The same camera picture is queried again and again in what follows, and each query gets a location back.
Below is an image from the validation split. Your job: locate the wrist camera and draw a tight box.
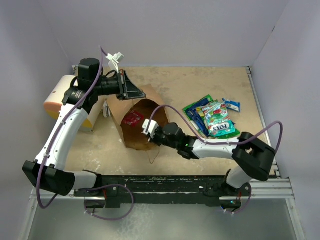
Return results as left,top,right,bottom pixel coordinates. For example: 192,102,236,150
142,119,159,139
105,52,125,73

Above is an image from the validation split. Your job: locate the small red snack packet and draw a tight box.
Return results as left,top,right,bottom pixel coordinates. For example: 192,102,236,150
122,110,144,127

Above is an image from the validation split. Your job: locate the orange beige box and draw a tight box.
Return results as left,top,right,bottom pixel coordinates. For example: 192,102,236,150
43,75,107,132

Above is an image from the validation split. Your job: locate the green yellow candy packet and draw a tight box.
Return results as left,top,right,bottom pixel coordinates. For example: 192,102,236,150
195,100,219,128

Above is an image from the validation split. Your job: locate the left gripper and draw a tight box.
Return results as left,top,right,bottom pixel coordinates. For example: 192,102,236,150
93,69,146,101

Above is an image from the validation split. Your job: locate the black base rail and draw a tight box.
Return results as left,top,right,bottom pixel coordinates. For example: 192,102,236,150
74,175,251,208

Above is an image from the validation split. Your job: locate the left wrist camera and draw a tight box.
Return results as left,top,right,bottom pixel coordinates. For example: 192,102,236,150
105,52,125,73

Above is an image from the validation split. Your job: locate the blue snack packet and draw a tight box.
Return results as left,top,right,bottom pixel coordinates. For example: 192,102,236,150
222,98,241,113

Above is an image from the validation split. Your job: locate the small white clip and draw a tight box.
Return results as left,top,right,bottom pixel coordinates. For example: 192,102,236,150
102,99,111,118

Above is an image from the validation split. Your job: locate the brown paper bag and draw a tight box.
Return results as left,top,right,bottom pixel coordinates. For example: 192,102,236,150
107,84,165,152

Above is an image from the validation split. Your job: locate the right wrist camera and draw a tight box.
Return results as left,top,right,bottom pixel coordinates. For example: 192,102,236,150
142,119,159,139

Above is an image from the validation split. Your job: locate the red green Fox's candy packet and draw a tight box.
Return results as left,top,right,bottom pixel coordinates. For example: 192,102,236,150
205,101,236,138

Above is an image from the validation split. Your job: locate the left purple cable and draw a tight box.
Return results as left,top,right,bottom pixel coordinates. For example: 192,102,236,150
36,46,135,221

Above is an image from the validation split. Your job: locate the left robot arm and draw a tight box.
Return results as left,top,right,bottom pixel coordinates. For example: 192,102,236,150
22,53,146,196

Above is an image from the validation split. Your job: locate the blue Kettle chips bag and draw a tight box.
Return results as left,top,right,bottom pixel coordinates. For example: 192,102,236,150
184,97,213,137

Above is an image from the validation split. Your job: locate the green white snack packet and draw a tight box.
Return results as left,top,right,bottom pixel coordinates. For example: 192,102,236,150
182,94,241,139

